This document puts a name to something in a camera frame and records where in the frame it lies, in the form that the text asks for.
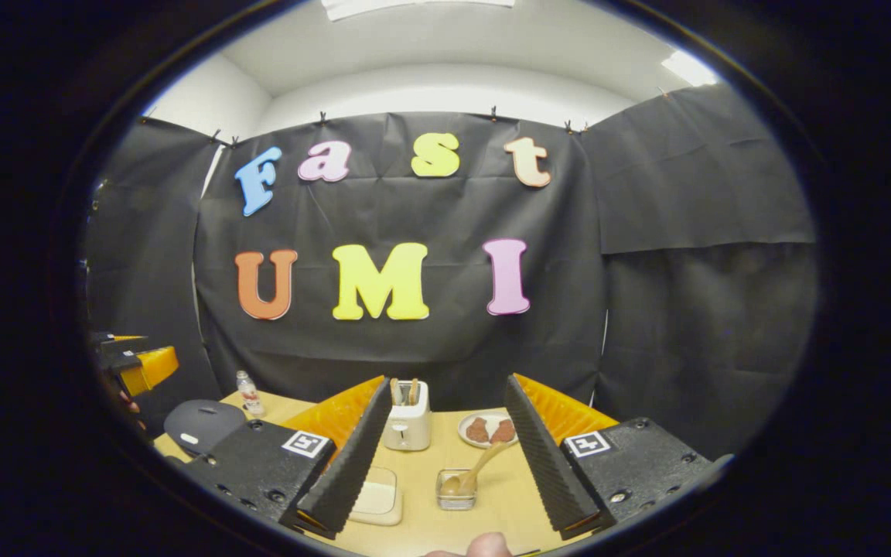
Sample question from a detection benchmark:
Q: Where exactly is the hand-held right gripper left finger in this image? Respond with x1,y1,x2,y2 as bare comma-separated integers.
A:
183,375,394,540

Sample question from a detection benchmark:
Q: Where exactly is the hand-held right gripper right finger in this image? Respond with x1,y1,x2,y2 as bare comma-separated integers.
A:
504,373,725,540

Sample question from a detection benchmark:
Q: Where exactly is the dark grey rice cooker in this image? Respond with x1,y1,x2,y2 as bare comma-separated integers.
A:
163,398,248,457

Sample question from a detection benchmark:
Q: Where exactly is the cream square tray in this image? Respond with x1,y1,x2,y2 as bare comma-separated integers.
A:
349,466,405,527

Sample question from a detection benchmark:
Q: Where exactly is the white toaster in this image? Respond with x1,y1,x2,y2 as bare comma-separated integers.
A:
382,378,432,452

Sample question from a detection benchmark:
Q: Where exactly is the white round plate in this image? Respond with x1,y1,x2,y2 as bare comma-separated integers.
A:
458,412,518,449

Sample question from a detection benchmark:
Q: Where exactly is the small clear water bottle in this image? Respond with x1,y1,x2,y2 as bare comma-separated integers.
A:
236,370,265,419

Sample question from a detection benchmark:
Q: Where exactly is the black backdrop cloth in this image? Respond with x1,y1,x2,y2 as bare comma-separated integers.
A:
82,84,818,461

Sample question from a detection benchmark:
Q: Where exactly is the small ceiling light panel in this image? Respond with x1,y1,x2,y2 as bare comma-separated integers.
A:
662,50,719,87

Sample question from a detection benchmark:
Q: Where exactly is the long ceiling light panel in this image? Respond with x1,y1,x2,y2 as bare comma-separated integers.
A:
322,0,516,22

